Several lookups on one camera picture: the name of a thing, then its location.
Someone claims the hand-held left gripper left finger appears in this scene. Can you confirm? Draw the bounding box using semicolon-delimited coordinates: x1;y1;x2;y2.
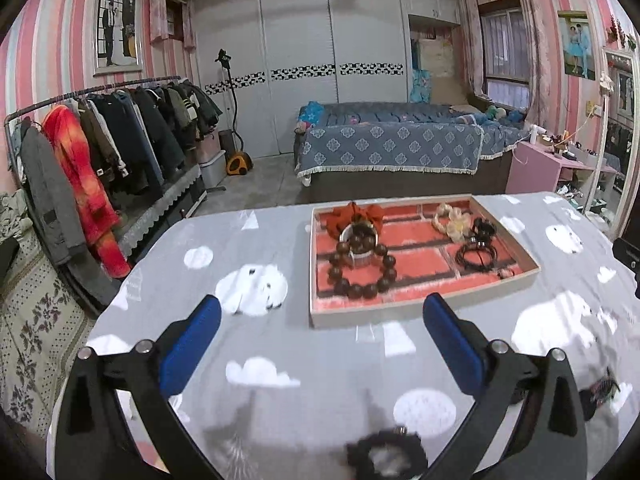
54;294;223;480

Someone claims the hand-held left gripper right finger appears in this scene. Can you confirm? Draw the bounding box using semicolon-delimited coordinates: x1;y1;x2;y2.
422;292;588;480

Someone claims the black braided bracelet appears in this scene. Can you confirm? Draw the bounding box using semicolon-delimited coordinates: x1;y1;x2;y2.
456;237;501;270

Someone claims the orange lined jewelry tray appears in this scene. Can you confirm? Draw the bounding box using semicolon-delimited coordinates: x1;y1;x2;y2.
308;195;542;330

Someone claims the wooden bead bracelet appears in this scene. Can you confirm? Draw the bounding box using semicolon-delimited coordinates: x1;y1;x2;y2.
327;230;398;298

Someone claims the cream flower hair tie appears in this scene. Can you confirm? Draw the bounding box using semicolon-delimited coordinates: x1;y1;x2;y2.
432;202;473;242

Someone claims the black hair claw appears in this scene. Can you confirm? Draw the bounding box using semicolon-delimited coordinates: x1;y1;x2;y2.
470;216;497;241

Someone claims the small black hair clip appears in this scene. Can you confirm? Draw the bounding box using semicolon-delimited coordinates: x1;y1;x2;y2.
580;367;621;421

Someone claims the black scrunchie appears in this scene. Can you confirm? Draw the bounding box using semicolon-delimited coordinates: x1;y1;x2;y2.
346;427;428;480

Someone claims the orange scrunchie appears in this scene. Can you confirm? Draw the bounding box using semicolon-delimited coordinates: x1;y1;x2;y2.
326;201;386;238

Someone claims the grey polar bear sheet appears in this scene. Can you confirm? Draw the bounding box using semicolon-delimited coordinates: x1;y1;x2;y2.
47;191;640;480

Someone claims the white framed standing mirror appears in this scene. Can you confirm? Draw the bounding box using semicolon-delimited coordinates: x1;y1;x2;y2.
582;46;640;233

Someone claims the pink desk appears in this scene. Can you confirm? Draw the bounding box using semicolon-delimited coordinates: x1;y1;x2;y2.
506;140;621;196

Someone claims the patterned beige cloth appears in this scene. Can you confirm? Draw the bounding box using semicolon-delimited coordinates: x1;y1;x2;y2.
0;192;98;426

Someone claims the grey storage box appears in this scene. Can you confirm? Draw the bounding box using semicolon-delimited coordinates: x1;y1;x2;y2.
197;136;228;188

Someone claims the garment steamer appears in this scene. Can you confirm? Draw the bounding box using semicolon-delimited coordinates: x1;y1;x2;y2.
215;49;253;177

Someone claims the grey quilted coat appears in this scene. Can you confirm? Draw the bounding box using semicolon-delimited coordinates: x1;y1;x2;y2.
19;122;118;311

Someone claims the orange red robe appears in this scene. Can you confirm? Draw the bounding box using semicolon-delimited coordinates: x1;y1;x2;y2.
41;105;132;278

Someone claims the bed with blue patterned cover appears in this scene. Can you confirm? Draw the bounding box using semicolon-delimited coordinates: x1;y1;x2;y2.
294;101;531;201

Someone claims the couple photo poster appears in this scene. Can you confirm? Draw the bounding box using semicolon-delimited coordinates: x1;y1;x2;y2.
557;10;597;81

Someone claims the row of hanging dark clothes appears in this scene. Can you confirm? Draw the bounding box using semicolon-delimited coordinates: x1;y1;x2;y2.
75;80;223;196

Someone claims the red flower decoration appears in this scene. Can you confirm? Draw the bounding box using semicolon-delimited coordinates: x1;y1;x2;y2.
605;15;638;51

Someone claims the barred window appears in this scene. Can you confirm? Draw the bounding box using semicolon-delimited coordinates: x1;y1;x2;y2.
479;5;531;111

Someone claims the pink floral window curtain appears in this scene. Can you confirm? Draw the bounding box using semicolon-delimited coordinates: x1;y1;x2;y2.
457;0;551;126

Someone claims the metal clothes rack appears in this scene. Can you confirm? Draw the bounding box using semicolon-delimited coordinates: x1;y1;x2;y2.
4;76;207;221

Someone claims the framed wedding poster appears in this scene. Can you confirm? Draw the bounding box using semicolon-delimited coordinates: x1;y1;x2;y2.
92;0;145;77

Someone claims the white sliding door wardrobe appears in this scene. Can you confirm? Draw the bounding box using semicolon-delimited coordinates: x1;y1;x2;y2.
192;0;461;161

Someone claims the short pink curtain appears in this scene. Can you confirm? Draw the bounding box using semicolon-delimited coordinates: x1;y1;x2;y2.
149;0;197;51

